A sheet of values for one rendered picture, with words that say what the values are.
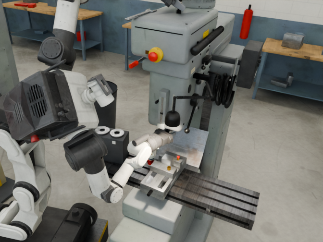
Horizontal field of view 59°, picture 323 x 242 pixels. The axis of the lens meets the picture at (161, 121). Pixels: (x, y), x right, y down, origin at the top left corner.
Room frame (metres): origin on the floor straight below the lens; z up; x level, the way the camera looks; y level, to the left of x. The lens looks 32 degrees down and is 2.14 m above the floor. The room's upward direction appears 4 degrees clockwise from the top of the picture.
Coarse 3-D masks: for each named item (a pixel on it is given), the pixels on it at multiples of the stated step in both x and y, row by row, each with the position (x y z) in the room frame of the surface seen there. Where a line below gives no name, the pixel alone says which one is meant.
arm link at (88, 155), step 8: (80, 144) 0.92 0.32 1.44; (88, 144) 0.91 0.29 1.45; (96, 144) 0.92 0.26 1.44; (72, 152) 0.87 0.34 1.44; (80, 152) 0.87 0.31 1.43; (88, 152) 0.88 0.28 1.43; (96, 152) 0.90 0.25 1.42; (80, 160) 0.85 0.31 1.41; (88, 160) 0.87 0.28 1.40; (96, 160) 0.90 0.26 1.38; (80, 168) 0.85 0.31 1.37; (88, 168) 0.88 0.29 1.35; (96, 168) 0.89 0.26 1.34
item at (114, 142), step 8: (96, 128) 1.52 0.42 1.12; (104, 128) 1.53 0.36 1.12; (112, 128) 1.55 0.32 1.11; (104, 136) 1.45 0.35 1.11; (112, 136) 1.45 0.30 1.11; (120, 136) 1.45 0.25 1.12; (128, 136) 1.52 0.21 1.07; (112, 144) 1.43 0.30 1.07; (120, 144) 1.42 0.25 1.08; (112, 152) 1.43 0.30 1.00; (120, 152) 1.42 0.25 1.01; (128, 152) 1.52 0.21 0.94; (104, 160) 1.44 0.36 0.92; (112, 160) 1.43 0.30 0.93; (120, 160) 1.42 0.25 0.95
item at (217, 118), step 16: (224, 48) 1.96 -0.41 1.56; (240, 48) 1.99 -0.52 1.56; (224, 64) 1.64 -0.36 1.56; (208, 112) 1.64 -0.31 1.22; (224, 112) 1.67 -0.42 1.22; (160, 128) 1.77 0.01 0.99; (208, 128) 1.64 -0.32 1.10; (224, 128) 1.80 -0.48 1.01; (208, 144) 1.63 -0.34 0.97; (224, 144) 2.04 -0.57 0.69; (208, 160) 1.62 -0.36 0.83
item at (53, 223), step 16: (0, 208) 1.14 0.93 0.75; (48, 208) 1.32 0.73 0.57; (80, 208) 1.30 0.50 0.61; (48, 224) 1.19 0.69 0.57; (64, 224) 1.18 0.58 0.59; (80, 224) 1.19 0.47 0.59; (0, 240) 1.05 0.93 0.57; (16, 240) 1.06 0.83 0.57; (32, 240) 1.07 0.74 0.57; (48, 240) 1.08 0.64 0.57; (64, 240) 1.07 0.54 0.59; (80, 240) 1.12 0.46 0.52
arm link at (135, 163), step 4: (144, 148) 1.13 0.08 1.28; (148, 148) 1.14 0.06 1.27; (140, 152) 1.12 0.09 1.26; (144, 152) 1.12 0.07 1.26; (148, 152) 1.14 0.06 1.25; (140, 156) 1.10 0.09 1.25; (144, 156) 1.11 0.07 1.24; (148, 156) 1.13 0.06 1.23; (128, 160) 1.10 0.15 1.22; (132, 160) 1.09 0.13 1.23; (136, 160) 1.08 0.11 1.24; (140, 160) 1.09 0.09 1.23; (144, 160) 1.11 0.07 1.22; (128, 164) 1.08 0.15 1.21; (132, 164) 1.08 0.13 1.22; (136, 164) 1.08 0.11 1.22; (140, 164) 1.09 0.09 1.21; (136, 168) 1.08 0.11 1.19
